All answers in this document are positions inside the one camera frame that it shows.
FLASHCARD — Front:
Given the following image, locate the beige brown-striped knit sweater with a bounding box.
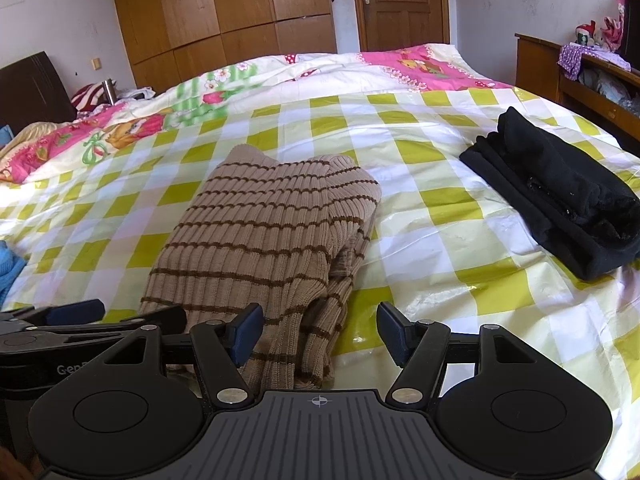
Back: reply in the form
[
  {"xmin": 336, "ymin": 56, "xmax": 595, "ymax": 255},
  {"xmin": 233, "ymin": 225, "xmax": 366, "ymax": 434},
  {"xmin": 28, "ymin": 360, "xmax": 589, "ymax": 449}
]
[{"xmin": 138, "ymin": 143, "xmax": 384, "ymax": 391}]

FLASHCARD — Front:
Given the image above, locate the wooden wardrobe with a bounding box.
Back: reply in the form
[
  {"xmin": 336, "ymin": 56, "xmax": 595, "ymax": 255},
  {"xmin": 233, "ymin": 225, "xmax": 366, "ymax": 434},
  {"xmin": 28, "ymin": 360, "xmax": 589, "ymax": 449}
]
[{"xmin": 107, "ymin": 0, "xmax": 337, "ymax": 94}]

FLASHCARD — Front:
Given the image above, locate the blue knit garment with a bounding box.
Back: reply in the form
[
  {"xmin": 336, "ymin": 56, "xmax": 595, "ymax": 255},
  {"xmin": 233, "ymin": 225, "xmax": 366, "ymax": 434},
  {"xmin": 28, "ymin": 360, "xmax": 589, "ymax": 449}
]
[{"xmin": 0, "ymin": 240, "xmax": 29, "ymax": 307}]

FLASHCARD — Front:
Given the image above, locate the wooden side cabinet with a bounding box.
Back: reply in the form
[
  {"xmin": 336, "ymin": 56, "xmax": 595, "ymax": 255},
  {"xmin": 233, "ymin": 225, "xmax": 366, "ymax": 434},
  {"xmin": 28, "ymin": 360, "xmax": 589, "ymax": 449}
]
[{"xmin": 514, "ymin": 32, "xmax": 640, "ymax": 147}]

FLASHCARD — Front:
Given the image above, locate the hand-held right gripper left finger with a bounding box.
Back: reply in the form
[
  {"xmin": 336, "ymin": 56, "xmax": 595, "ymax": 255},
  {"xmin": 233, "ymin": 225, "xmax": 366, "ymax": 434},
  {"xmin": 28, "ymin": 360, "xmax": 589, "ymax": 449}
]
[{"xmin": 96, "ymin": 302, "xmax": 265, "ymax": 408}]

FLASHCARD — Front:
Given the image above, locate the purple patterned cloth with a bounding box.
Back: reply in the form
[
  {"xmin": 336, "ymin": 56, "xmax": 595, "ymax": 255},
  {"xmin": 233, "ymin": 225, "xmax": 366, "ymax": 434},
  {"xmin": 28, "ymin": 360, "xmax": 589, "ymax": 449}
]
[{"xmin": 557, "ymin": 42, "xmax": 632, "ymax": 82}]

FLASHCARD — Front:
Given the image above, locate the black folded garment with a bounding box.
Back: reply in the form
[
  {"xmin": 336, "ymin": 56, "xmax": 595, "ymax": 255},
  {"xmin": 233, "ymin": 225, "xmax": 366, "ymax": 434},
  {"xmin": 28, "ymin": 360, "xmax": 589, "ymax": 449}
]
[{"xmin": 458, "ymin": 106, "xmax": 640, "ymax": 282}]

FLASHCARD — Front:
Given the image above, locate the wooden door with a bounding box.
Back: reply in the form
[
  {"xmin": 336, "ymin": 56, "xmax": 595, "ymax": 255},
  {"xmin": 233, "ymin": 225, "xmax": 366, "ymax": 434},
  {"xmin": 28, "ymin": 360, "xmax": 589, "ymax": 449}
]
[{"xmin": 349, "ymin": 0, "xmax": 449, "ymax": 52}]

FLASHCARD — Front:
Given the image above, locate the dark wooden headboard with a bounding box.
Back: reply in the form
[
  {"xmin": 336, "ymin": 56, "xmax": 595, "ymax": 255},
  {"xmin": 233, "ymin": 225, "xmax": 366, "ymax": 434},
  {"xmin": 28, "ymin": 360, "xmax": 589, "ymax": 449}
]
[{"xmin": 0, "ymin": 51, "xmax": 77, "ymax": 137}]

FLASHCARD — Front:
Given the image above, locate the red white striped cloth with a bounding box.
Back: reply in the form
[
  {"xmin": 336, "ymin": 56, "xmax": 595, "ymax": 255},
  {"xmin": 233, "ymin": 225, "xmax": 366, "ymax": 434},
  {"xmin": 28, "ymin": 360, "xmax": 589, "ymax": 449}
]
[{"xmin": 71, "ymin": 83, "xmax": 109, "ymax": 112}]

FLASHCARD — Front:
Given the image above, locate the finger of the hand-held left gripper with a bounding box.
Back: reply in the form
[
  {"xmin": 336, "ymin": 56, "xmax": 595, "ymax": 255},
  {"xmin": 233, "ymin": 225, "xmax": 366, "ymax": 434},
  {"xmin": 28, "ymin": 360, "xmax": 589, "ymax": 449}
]
[
  {"xmin": 0, "ymin": 298, "xmax": 106, "ymax": 331},
  {"xmin": 0, "ymin": 305, "xmax": 189, "ymax": 356}
]

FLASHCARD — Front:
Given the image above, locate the pink cartoon quilt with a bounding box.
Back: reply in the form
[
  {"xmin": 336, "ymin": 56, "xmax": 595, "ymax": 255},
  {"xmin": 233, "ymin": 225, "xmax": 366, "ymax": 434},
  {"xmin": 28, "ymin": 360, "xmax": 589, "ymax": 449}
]
[{"xmin": 0, "ymin": 42, "xmax": 512, "ymax": 184}]

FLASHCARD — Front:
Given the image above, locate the green checked plastic bed sheet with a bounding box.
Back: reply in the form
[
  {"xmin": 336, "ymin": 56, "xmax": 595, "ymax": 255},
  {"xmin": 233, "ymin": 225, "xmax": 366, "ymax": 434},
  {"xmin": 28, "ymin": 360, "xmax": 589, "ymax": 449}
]
[{"xmin": 0, "ymin": 82, "xmax": 640, "ymax": 463}]

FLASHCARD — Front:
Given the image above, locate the red white toy figure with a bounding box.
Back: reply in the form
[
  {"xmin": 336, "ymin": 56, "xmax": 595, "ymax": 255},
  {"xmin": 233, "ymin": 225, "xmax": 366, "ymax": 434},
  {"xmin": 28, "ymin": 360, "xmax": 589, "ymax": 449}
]
[{"xmin": 574, "ymin": 20, "xmax": 599, "ymax": 46}]

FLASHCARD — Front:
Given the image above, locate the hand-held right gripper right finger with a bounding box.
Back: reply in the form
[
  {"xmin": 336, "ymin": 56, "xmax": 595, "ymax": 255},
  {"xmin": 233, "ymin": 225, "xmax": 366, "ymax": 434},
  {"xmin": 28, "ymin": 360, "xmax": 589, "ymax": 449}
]
[{"xmin": 377, "ymin": 302, "xmax": 544, "ymax": 408}]

